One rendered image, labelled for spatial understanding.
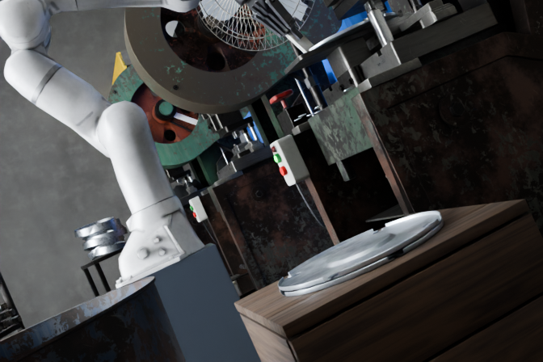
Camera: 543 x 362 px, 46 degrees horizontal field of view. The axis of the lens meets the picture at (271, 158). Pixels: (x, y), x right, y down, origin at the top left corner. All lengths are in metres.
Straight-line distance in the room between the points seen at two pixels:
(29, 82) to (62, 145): 6.71
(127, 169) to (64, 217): 6.64
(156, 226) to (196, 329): 0.25
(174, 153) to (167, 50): 1.75
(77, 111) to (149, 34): 1.52
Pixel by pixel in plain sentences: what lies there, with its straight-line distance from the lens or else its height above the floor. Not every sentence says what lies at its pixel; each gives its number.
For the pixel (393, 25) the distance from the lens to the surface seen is 1.71.
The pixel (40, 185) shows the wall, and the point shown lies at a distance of 8.16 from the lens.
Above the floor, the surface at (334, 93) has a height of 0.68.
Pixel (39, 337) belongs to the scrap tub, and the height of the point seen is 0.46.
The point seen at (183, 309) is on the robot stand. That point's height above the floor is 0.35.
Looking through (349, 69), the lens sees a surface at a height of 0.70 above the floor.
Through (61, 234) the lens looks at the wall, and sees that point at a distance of 8.10.
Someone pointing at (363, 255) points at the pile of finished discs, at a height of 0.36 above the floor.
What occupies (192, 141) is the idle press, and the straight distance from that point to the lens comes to 4.68.
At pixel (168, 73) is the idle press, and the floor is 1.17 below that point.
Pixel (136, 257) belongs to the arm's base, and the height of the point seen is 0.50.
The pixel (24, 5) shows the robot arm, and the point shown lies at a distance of 1.51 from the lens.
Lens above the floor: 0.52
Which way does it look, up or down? 2 degrees up
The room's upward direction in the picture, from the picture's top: 25 degrees counter-clockwise
